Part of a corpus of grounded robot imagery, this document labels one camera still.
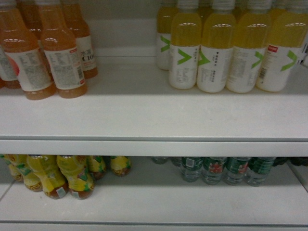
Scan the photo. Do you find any water bottle far left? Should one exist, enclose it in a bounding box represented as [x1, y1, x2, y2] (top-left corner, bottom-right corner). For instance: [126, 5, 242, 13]
[180, 156, 204, 182]

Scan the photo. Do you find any lemon tea bottle rear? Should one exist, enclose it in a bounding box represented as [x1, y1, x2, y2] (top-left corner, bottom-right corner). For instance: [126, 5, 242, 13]
[110, 156, 131, 177]

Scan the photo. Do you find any orange juice bottle rear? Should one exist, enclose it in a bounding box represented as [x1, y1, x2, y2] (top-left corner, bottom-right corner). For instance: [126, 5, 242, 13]
[61, 0, 98, 79]

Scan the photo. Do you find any water bottle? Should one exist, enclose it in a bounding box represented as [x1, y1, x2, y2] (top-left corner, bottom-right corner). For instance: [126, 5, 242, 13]
[244, 157, 276, 187]
[180, 156, 204, 182]

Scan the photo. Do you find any water bottle right rear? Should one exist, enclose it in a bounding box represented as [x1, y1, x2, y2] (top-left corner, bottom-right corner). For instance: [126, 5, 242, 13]
[244, 157, 276, 187]

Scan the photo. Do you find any lemon tea bottle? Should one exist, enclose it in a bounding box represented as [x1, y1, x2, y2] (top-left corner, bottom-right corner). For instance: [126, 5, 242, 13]
[26, 155, 68, 199]
[56, 155, 95, 200]
[110, 156, 131, 177]
[3, 154, 42, 192]

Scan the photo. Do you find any lemon tea bottle left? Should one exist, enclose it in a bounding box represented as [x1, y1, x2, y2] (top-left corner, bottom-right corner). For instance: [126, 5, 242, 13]
[3, 154, 42, 192]

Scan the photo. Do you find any water bottle barcode label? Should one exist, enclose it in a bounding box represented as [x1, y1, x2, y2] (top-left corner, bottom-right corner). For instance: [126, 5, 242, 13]
[201, 157, 227, 185]

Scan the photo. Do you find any white upper shelf board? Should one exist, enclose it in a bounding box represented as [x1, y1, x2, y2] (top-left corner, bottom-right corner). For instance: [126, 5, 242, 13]
[0, 57, 308, 156]

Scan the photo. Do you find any orange juice bottle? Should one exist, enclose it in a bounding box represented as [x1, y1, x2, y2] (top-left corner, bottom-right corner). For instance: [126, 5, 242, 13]
[0, 0, 56, 100]
[35, 0, 87, 99]
[61, 0, 98, 79]

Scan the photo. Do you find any lemon tea bottle middle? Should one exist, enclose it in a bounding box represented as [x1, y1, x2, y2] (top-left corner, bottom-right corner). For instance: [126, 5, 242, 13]
[26, 155, 68, 199]

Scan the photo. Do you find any orange juice bottle front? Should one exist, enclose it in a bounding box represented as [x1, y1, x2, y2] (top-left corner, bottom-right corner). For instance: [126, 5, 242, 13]
[35, 0, 87, 99]

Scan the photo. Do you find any water bottle athletes label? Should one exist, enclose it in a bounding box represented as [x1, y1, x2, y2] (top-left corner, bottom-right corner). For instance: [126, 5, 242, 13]
[223, 157, 251, 185]

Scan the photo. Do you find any yellow vitamin drink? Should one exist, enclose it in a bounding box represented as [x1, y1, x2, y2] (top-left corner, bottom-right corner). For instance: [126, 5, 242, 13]
[256, 0, 308, 92]
[196, 0, 236, 93]
[156, 0, 178, 70]
[226, 0, 272, 93]

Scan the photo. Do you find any lemon tea bottle front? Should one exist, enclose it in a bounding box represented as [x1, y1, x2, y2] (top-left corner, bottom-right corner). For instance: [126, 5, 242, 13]
[56, 155, 95, 200]

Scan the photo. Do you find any orange juice bottle left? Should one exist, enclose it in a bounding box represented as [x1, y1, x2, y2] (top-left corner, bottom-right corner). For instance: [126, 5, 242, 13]
[0, 0, 56, 100]

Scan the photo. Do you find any yellow vitamin drink rear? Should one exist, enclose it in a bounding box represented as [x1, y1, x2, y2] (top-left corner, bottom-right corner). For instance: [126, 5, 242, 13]
[156, 0, 178, 70]

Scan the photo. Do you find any yellow vitamin drink bottle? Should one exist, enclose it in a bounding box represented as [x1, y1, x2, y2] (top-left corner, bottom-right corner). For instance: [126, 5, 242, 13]
[169, 0, 202, 90]

